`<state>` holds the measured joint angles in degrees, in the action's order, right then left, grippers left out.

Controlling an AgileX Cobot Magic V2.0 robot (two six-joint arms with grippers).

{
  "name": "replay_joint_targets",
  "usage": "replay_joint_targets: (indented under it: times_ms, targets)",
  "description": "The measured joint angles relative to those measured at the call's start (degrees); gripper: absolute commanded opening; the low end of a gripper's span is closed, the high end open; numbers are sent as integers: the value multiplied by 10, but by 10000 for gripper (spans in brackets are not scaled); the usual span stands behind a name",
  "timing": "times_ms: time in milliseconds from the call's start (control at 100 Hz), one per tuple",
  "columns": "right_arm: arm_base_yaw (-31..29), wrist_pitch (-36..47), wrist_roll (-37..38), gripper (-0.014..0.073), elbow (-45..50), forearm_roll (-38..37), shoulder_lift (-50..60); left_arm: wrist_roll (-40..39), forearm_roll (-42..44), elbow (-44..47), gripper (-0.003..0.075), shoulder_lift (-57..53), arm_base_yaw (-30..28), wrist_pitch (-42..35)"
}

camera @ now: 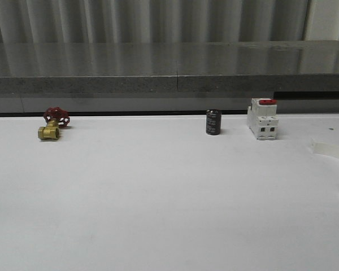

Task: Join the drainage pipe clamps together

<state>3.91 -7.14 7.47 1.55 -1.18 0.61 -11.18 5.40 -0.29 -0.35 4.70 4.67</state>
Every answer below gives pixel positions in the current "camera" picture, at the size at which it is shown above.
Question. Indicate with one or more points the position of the white half-ring pipe clamp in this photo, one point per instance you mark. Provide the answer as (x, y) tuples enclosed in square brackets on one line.
[(325, 149)]

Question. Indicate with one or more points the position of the black cylindrical capacitor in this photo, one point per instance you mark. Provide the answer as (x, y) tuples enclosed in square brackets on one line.
[(213, 122)]

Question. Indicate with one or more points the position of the white circuit breaker red switch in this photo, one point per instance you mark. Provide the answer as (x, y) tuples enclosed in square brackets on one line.
[(262, 119)]

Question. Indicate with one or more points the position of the grey stone counter ledge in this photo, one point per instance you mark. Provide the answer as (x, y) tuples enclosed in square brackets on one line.
[(235, 69)]

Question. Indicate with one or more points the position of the brass valve red handwheel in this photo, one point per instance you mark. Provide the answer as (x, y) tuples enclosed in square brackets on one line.
[(55, 118)]

